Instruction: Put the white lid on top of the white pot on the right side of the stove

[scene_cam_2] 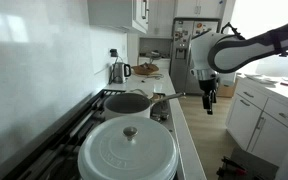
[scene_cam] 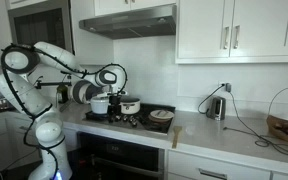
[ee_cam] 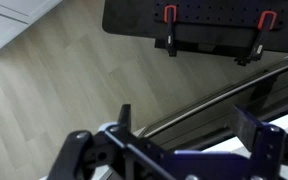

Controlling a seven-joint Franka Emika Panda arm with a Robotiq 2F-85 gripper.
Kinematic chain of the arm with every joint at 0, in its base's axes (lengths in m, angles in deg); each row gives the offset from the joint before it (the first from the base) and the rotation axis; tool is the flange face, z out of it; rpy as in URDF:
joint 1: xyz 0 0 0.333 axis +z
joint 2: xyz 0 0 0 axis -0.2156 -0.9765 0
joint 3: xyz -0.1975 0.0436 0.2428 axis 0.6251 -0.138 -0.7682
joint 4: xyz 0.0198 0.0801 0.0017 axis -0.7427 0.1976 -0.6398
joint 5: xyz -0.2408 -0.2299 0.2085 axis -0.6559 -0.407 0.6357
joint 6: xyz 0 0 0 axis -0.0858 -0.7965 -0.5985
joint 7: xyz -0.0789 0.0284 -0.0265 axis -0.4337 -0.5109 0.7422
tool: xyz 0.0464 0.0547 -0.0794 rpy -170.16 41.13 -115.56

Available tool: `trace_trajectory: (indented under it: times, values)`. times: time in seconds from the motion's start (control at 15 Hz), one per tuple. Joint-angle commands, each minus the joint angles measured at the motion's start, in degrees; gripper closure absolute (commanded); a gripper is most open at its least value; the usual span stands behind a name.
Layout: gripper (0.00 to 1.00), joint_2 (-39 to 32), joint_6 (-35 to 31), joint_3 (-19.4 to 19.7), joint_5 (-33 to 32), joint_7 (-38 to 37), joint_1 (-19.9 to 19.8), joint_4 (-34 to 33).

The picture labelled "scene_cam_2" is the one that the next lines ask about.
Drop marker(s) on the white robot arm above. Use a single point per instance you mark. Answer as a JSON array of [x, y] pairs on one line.
[[214, 54]]

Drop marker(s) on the white upper wall cabinet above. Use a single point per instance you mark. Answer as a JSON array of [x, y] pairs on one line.
[[126, 15]]

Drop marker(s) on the black red tool on floor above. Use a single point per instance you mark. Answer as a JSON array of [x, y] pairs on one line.
[[230, 167]]

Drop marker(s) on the round cork trivet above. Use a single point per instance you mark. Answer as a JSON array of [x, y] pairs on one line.
[[155, 97]]

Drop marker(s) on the black gas stove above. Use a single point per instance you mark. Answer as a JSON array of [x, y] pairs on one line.
[[59, 159]]

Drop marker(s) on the large white dutch oven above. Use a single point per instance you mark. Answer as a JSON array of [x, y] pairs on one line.
[[128, 148]]

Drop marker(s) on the white saucepan with handle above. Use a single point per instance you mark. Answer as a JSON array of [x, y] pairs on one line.
[[131, 104]]

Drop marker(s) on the white kitchen island cabinet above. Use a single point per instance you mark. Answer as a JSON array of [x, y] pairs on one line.
[[258, 119]]

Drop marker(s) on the wooden bowl on counter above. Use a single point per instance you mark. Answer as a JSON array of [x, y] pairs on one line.
[[145, 69]]

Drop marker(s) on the white pot lid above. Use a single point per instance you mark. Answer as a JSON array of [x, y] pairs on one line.
[[145, 93]]

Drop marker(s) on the cardboard box on floor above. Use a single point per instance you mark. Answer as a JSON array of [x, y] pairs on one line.
[[226, 91]]

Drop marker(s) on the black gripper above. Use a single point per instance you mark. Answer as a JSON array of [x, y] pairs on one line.
[[209, 87]]

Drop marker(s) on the steel electric kettle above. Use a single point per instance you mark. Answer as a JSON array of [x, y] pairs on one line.
[[120, 72]]

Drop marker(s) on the stainless steel refrigerator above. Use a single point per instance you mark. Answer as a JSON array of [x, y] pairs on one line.
[[183, 30]]

